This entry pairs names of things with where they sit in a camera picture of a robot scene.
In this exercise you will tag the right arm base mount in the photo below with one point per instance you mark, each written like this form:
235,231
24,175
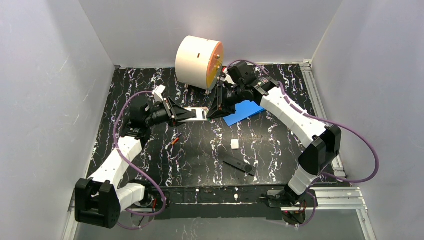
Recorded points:
280,199

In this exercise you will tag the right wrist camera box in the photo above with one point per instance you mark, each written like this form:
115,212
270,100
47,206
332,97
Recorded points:
225,77

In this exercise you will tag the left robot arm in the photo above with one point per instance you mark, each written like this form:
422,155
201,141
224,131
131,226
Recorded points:
98,199

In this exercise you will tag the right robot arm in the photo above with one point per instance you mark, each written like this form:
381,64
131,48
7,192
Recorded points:
321,142

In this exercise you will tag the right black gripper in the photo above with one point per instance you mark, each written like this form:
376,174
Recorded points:
227,97

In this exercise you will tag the blue foam pad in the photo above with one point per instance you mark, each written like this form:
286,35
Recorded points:
243,111

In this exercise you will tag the black remote control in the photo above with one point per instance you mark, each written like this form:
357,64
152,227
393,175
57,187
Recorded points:
240,165

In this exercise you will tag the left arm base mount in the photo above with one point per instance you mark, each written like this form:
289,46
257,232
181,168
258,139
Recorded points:
156,200

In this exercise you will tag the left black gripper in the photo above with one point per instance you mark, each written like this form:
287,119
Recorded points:
168,110

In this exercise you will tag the white battery cover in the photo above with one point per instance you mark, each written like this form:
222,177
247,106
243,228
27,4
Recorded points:
234,143

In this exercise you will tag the white cylinder orange face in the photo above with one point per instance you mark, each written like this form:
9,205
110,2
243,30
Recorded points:
199,62

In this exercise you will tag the white remote control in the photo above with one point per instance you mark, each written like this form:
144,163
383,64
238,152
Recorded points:
200,114

